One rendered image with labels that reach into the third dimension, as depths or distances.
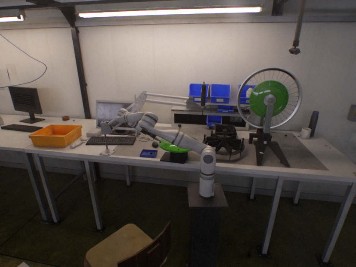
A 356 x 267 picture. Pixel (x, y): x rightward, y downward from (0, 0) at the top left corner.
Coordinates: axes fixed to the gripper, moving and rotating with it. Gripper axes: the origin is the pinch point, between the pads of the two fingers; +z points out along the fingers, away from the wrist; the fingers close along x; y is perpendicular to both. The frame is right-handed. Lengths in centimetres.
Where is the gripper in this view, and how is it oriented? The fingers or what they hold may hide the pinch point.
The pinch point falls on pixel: (160, 141)
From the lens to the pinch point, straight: 160.7
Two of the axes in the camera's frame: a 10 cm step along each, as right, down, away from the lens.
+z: 8.1, 4.9, 3.3
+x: -1.6, -3.6, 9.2
